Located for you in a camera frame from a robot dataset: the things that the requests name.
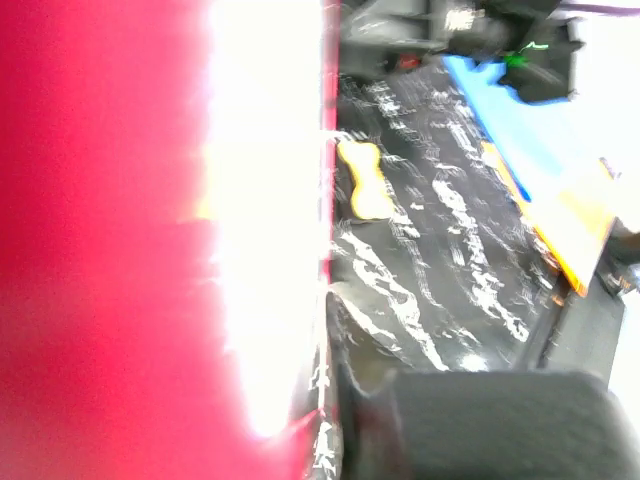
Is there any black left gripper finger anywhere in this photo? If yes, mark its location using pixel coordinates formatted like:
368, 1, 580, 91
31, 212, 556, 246
326, 294, 639, 479

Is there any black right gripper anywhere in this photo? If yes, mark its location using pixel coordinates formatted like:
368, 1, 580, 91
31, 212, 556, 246
434, 1, 583, 103

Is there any yellow whiteboard eraser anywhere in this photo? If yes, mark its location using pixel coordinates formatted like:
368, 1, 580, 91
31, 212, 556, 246
337, 140, 394, 221

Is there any pink framed whiteboard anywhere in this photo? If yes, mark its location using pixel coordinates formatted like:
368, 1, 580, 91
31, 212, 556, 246
1, 1, 338, 479

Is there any blue notebook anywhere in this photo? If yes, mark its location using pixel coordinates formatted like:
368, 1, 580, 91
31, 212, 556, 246
444, 56, 602, 200

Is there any black marble pattern mat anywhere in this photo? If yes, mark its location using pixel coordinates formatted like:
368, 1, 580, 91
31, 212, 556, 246
329, 64, 564, 454

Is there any orange notebook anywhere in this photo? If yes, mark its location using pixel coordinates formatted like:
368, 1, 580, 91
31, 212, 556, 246
482, 142, 615, 297

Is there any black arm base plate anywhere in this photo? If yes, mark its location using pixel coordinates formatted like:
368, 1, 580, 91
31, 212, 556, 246
514, 279, 625, 382

